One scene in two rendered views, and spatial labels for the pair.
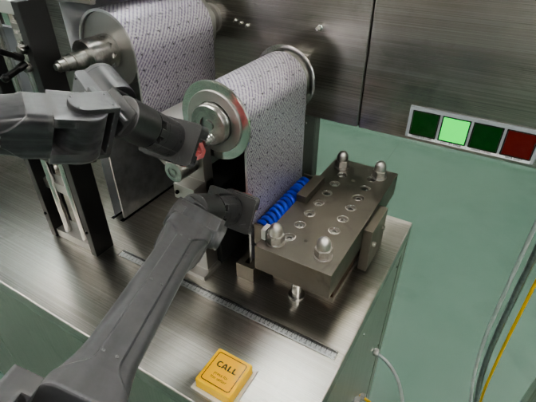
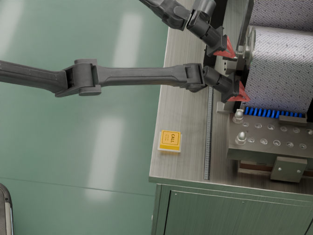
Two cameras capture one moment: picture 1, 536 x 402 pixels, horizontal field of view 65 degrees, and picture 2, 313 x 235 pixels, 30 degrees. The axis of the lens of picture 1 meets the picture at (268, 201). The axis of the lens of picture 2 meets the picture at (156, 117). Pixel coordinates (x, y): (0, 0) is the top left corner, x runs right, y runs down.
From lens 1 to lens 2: 1.48 m
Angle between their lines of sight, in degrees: 46
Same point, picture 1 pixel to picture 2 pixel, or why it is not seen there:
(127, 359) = (112, 78)
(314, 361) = (198, 171)
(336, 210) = (282, 138)
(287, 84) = (302, 59)
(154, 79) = (263, 9)
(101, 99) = (185, 13)
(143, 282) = (139, 70)
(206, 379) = (163, 133)
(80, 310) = not seen: hidden behind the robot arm
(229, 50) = not seen: outside the picture
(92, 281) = not seen: hidden behind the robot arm
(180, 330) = (183, 116)
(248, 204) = (230, 91)
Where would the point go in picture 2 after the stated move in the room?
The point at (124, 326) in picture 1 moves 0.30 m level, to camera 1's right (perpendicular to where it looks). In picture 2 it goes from (120, 72) to (161, 143)
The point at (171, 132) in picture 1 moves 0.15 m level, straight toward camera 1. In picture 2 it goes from (208, 38) to (173, 57)
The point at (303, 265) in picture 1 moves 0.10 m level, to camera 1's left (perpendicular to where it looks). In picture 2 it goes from (228, 135) to (214, 114)
